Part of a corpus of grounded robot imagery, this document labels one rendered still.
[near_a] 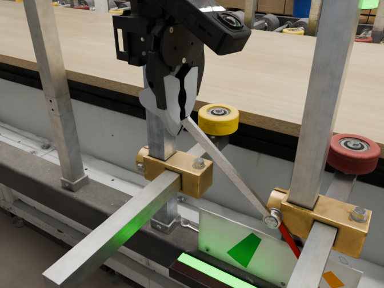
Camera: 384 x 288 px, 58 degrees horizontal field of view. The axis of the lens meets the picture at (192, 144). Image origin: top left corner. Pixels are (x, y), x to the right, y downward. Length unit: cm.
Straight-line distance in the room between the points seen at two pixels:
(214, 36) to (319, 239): 29
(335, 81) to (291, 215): 20
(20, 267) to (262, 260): 129
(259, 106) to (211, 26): 40
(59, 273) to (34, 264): 125
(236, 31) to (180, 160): 30
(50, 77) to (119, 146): 36
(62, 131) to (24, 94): 52
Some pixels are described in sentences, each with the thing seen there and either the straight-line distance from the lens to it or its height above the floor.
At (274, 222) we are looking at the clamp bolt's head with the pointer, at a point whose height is 85.
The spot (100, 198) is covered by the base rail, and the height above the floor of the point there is 70.
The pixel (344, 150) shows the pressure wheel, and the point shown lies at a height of 91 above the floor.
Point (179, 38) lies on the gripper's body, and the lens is 41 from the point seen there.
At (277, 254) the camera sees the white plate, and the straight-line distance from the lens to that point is 58.
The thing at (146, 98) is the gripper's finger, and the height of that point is 102.
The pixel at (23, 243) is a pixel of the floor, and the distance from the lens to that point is 182.
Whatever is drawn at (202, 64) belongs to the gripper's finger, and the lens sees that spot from 45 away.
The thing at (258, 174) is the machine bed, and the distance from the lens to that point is 79.
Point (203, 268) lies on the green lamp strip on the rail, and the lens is 64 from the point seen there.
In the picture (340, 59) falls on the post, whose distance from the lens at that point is 42.
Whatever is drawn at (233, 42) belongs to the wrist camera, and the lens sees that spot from 35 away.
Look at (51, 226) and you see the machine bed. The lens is 161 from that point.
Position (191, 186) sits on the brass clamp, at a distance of 58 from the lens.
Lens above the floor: 119
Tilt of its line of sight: 30 degrees down
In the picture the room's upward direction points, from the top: straight up
